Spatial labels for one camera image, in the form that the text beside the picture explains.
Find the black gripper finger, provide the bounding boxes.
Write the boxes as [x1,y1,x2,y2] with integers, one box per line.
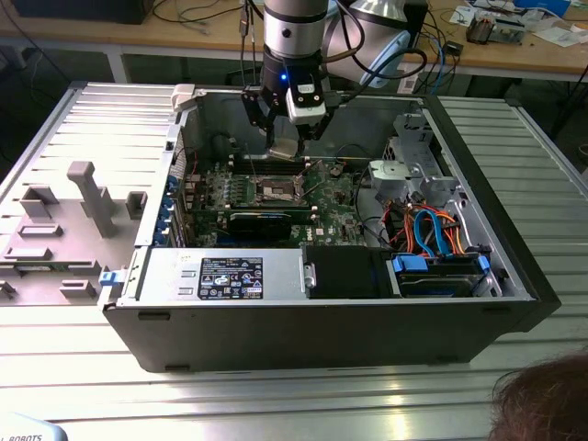
[242,85,279,152]
[296,112,332,155]

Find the silver green CPU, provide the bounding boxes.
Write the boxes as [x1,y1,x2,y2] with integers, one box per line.
[267,140,298,161]

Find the black RAM slot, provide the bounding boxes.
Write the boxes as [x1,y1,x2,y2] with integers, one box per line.
[231,164,323,172]
[231,168,323,175]
[231,157,323,164]
[231,161,323,168]

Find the CPU socket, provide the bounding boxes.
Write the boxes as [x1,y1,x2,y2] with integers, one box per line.
[254,174,308,206]

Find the CPU cooler heat sink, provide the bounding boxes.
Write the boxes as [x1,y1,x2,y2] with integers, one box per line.
[466,11,497,46]

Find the green motherboard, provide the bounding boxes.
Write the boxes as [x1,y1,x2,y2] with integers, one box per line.
[183,154,371,250]

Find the grey case latch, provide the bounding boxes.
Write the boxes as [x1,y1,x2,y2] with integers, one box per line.
[169,83,199,114]

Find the silver metal drive cage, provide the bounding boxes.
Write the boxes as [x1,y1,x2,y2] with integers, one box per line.
[369,112,465,217]

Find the black graphics card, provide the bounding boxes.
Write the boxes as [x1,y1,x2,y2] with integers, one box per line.
[188,205,317,243]

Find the hard disk in blue carrier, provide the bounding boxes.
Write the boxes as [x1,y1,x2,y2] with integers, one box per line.
[389,253,491,299]

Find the silver power supply unit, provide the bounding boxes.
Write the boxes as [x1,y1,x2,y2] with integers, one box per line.
[115,246,308,308]

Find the grey parts rack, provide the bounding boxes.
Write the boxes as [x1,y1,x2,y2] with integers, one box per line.
[0,160,149,307]

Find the black PC case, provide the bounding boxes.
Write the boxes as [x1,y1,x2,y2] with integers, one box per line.
[98,81,562,374]

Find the large black box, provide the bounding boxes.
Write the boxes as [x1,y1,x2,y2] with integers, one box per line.
[8,0,153,25]

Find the wooden desk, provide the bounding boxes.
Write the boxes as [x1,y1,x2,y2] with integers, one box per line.
[0,0,588,85]

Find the small silver metal box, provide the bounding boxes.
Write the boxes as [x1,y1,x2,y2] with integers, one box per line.
[494,17,527,46]

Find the blue plastic latch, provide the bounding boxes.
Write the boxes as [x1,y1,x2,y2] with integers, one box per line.
[97,269,129,289]

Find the blue box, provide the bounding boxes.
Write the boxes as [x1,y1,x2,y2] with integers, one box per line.
[513,0,571,16]

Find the white papers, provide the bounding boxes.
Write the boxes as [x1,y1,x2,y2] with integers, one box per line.
[532,25,588,48]

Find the person's brown-haired head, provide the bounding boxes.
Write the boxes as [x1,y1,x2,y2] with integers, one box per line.
[487,351,588,441]

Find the pale blue teach pendant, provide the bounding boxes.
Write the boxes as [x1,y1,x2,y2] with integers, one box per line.
[0,411,70,441]

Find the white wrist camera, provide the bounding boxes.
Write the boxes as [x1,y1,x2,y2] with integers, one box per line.
[285,82,328,126]

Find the black fan cable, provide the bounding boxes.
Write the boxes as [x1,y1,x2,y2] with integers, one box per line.
[351,163,391,244]

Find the blue flat wire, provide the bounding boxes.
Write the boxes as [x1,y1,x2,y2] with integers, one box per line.
[412,205,456,258]

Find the orange wire bundle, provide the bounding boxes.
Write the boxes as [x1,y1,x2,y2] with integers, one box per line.
[431,209,468,256]

